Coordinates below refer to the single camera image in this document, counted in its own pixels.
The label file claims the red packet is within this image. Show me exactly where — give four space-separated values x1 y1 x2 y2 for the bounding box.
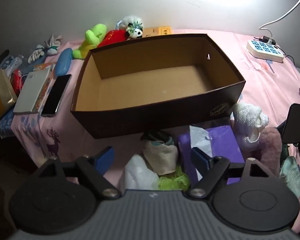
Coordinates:
11 70 23 95

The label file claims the blue patterned cloth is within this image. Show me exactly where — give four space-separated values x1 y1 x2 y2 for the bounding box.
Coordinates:
0 109 15 138

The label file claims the purple tissue pack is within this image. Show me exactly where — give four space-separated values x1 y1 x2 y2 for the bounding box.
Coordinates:
177 125 245 185

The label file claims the red plush pouch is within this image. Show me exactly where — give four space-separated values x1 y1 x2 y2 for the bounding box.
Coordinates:
97 29 129 48

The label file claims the white glove bundle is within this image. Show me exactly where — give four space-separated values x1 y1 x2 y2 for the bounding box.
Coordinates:
44 34 63 55
27 45 45 64

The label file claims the green plush toy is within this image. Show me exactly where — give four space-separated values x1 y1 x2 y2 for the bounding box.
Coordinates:
72 24 108 60

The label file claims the orange printed book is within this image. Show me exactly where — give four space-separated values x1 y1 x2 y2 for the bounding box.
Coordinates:
32 64 56 113

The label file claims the yellow cardboard box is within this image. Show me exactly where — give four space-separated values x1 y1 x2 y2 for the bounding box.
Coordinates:
142 26 172 37

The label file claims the light blue plastic packet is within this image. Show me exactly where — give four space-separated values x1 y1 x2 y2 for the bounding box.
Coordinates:
0 55 23 75

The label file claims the white towel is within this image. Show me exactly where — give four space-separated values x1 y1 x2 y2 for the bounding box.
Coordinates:
231 102 269 152

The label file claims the phone on stand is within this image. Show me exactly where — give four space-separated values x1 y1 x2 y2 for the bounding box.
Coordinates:
281 103 300 145

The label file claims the blue glasses case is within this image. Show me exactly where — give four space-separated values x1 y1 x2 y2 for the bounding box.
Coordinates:
55 48 73 76

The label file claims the white fluffy plush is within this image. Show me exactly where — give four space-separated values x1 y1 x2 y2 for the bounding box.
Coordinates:
120 15 143 29

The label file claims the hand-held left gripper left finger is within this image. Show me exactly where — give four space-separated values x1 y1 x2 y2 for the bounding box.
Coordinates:
37 146 122 200

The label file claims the pink printed bed sheet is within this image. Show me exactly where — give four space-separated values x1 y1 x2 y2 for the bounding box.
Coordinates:
11 31 300 230

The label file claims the blue plastic bag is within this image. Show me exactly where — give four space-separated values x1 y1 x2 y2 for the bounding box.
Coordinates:
20 55 48 73

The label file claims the black charger plug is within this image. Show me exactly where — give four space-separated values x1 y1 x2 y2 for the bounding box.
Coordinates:
255 35 278 46

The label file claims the white power cable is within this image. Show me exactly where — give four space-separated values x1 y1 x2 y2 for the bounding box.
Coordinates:
259 0 300 43

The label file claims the pink plush toy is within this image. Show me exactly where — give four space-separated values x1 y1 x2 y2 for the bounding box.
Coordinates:
257 127 283 177

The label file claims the lime green fuzzy sock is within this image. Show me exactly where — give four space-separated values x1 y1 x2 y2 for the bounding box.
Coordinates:
157 166 190 190

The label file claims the grey notebook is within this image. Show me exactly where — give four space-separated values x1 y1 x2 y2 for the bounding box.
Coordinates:
14 70 52 113

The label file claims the brown cardboard box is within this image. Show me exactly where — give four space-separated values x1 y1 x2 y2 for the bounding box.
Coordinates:
70 33 246 139

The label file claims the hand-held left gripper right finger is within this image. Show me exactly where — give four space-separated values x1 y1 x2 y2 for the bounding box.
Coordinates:
186 147 269 200

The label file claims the beige sock bundle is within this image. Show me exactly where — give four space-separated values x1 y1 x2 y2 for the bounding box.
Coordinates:
140 129 178 175

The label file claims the small panda plush toy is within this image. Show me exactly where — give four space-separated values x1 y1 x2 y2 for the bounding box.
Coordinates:
126 23 143 39

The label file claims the black smartphone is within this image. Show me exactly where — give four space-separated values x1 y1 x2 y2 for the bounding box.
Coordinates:
41 74 72 117

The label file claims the gold paper bag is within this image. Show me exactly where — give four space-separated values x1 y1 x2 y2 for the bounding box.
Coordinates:
0 69 17 127

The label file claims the light teal cloth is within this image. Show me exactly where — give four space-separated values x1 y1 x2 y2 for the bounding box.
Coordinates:
279 156 300 199

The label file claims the white power strip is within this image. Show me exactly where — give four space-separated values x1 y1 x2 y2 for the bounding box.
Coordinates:
247 39 284 63

